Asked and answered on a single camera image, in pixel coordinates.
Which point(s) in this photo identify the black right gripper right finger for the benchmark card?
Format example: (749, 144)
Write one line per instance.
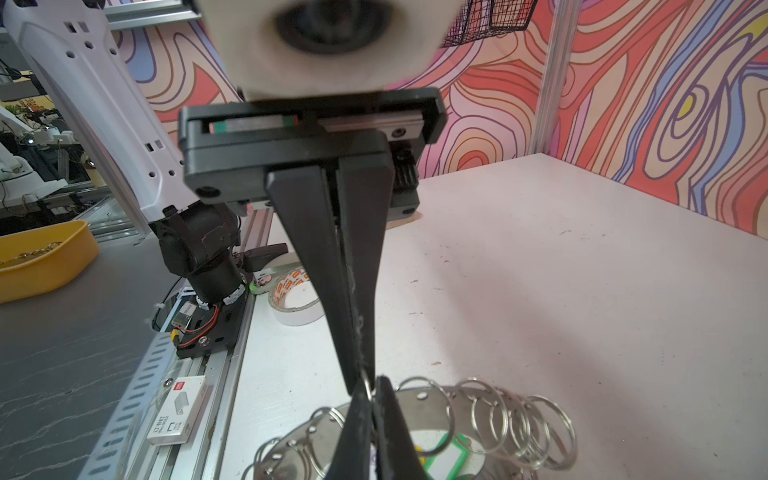
(396, 457)

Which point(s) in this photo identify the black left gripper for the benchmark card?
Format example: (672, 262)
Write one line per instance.
(229, 149)

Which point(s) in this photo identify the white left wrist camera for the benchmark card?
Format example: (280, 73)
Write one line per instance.
(296, 49)

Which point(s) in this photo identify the white tape roll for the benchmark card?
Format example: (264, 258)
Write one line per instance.
(293, 299)

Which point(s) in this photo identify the yellow plastic tray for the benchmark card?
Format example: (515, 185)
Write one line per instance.
(38, 261)

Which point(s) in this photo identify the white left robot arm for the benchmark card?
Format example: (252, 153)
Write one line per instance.
(70, 44)

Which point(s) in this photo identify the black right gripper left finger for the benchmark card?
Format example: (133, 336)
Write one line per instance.
(351, 460)

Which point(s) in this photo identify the white staples box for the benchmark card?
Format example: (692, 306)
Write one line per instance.
(178, 413)

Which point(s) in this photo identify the black wire basket back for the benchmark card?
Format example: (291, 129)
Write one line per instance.
(481, 19)

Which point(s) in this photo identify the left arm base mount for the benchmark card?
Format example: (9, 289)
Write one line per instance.
(195, 330)

